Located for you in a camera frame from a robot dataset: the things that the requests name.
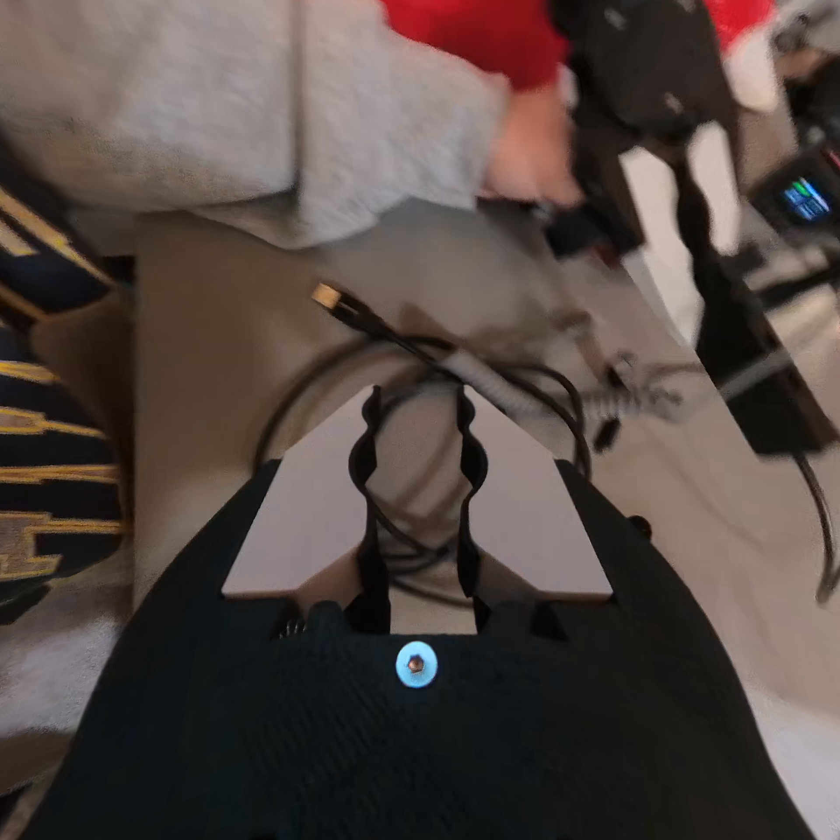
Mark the navy gold patterned cloth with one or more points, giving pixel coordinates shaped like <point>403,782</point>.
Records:
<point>52,420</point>

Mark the person's left hand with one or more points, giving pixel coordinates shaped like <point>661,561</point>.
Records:
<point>531,144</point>

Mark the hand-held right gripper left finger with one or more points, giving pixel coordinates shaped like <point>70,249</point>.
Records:
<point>295,525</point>

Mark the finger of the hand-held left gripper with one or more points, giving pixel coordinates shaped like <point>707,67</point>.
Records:
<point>732,190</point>
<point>659,229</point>

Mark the small black screen device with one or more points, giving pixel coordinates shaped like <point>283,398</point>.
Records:
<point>804,200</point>

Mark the person's left forearm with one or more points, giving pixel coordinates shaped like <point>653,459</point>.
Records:
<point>229,98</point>

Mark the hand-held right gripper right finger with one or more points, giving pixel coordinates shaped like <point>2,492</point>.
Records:
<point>538,525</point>

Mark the red plastic bin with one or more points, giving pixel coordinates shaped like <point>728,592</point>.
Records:
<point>472,33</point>

